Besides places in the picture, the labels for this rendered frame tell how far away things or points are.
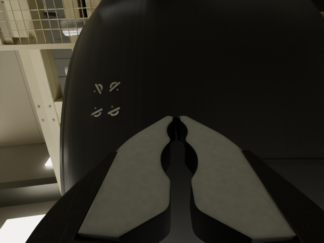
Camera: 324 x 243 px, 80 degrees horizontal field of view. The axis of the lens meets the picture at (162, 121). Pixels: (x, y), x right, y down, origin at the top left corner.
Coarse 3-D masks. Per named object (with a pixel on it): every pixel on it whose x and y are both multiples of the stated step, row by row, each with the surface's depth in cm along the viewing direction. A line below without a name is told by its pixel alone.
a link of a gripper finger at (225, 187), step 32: (192, 128) 10; (192, 160) 9; (224, 160) 8; (192, 192) 7; (224, 192) 7; (256, 192) 7; (192, 224) 7; (224, 224) 6; (256, 224) 6; (288, 224) 6
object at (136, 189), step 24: (168, 120) 11; (144, 144) 9; (168, 144) 9; (120, 168) 8; (144, 168) 8; (120, 192) 7; (144, 192) 7; (168, 192) 7; (96, 216) 6; (120, 216) 6; (144, 216) 6; (168, 216) 7; (120, 240) 6; (144, 240) 6
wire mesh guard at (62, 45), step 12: (0, 0) 64; (12, 0) 65; (36, 0) 64; (12, 12) 66; (24, 24) 67; (84, 24) 66; (0, 36) 69; (36, 36) 68; (0, 48) 70; (12, 48) 70; (24, 48) 69; (36, 48) 69; (48, 48) 69; (60, 48) 69
